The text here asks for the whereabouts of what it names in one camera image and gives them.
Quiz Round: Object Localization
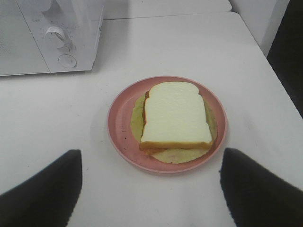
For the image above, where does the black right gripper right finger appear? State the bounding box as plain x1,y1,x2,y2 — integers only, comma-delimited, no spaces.
220,148,303,227

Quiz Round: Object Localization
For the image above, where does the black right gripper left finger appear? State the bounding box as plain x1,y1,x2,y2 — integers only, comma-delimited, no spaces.
0,149,82,227

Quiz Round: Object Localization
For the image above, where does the white bread sandwich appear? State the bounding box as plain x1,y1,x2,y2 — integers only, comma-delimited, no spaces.
130,81,218,164

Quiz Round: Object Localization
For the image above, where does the pink round plate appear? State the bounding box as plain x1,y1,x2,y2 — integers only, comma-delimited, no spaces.
107,76,228,174

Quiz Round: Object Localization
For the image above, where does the white lower microwave knob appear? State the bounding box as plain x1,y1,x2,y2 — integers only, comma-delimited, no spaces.
45,26,67,49

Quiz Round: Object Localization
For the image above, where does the white microwave knob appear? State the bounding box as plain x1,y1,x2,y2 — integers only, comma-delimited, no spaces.
39,0,53,12
45,26,67,49

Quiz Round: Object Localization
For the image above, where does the white microwave oven body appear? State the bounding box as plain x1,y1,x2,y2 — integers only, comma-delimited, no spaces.
0,0,105,77

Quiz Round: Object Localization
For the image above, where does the white upper microwave knob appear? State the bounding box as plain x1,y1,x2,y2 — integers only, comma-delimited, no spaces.
39,0,53,12

